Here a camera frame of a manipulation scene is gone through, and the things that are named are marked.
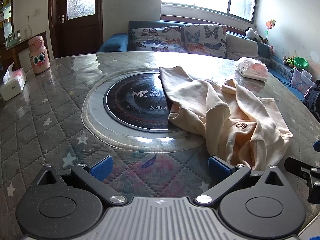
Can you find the cream sweatshirt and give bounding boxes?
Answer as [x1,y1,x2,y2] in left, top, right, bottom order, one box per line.
[159,66,293,171]

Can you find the child in dark clothes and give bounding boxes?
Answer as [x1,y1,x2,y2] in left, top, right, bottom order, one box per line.
[302,80,320,122]

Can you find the translucent storage box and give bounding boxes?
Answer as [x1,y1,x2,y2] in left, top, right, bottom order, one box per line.
[291,68,314,95]

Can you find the quilted grey table cover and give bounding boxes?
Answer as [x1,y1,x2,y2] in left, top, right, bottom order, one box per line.
[1,52,319,239]

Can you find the green toy bowl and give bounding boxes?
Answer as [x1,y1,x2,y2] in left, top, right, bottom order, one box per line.
[293,57,309,70]

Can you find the black induction cooktop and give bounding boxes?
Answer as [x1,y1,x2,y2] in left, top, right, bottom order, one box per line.
[103,73,181,133]

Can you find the pink white tissue pack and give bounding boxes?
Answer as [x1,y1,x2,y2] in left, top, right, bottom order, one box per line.
[236,57,268,82]

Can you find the white tissue box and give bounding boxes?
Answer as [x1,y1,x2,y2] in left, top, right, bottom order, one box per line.
[1,62,26,101]

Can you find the beige sofa cushion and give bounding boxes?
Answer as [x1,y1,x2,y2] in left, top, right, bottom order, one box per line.
[226,33,259,61]

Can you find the white plush toy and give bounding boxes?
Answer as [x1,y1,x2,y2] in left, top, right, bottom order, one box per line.
[245,27,262,42]

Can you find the pink cartoon water bottle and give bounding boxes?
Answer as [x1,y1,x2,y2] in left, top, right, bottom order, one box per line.
[28,35,50,74]

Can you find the blue sofa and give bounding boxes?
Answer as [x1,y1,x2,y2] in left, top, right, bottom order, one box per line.
[98,21,305,100]

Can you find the right butterfly cushion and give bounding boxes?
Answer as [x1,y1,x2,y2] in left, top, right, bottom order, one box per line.
[183,24,227,59]

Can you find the butterfly cushion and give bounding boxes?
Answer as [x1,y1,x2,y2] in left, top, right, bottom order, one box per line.
[131,26,187,53]
[183,24,227,59]

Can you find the wooden sideboard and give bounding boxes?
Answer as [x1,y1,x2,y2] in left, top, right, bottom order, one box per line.
[0,31,48,73]

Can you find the left butterfly cushion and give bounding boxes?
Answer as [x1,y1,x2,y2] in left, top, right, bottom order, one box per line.
[131,26,187,53]

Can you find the dark wooden door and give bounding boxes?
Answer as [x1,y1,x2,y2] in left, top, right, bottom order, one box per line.
[48,0,103,58]

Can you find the dark wooden display cabinet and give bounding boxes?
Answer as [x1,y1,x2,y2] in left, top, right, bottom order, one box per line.
[1,0,14,48]

